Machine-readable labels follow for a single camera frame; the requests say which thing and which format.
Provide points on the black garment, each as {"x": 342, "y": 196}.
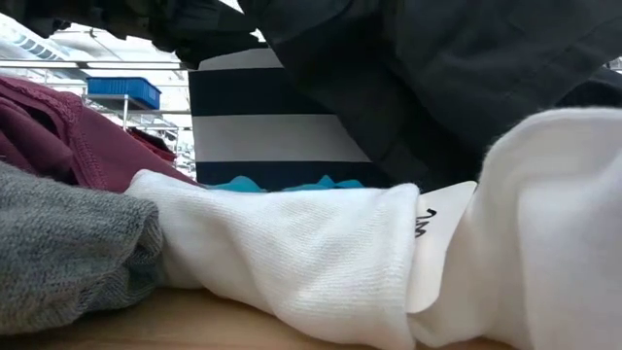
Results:
{"x": 437, "y": 73}

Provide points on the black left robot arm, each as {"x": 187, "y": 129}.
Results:
{"x": 194, "y": 29}

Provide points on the maroon garment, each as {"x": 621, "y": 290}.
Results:
{"x": 97, "y": 146}

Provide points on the plain grey sock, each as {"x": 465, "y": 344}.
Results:
{"x": 63, "y": 243}

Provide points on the white paper clothes tag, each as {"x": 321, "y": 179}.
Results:
{"x": 437, "y": 262}

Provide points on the white metal shelf rack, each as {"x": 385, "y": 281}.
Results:
{"x": 97, "y": 64}

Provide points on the bright blue towel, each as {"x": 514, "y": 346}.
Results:
{"x": 238, "y": 185}

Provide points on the navy white striped fabric basket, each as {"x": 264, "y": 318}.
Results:
{"x": 252, "y": 136}

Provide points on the white sock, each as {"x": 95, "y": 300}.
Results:
{"x": 291, "y": 243}
{"x": 559, "y": 219}

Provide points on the blue plastic storage bin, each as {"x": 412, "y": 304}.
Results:
{"x": 121, "y": 90}

